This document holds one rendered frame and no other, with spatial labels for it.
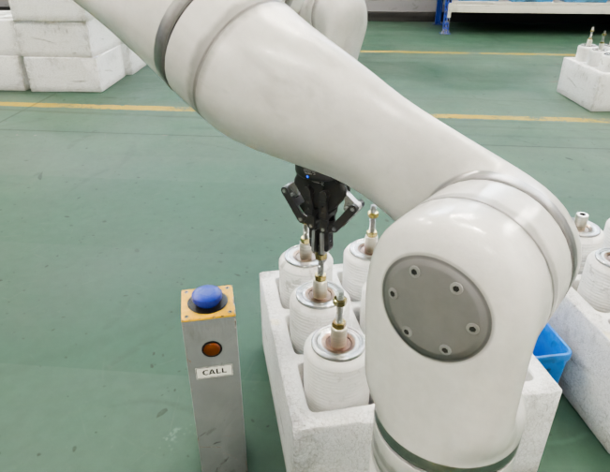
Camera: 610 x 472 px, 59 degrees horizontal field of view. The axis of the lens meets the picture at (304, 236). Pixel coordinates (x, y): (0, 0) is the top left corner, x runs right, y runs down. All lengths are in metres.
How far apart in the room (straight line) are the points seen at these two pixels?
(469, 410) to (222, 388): 0.54
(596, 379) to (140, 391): 0.80
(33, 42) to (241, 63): 3.01
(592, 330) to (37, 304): 1.15
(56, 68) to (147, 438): 2.54
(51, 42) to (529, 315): 3.12
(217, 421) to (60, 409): 0.36
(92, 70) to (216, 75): 2.88
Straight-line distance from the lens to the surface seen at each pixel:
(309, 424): 0.76
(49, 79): 3.32
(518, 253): 0.26
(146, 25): 0.38
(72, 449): 1.04
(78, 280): 1.45
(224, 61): 0.34
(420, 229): 0.26
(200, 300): 0.72
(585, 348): 1.06
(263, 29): 0.34
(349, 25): 0.66
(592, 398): 1.08
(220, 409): 0.83
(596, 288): 1.07
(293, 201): 0.79
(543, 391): 0.87
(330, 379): 0.75
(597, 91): 2.99
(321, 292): 0.84
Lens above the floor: 0.75
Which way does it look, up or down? 29 degrees down
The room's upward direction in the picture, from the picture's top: straight up
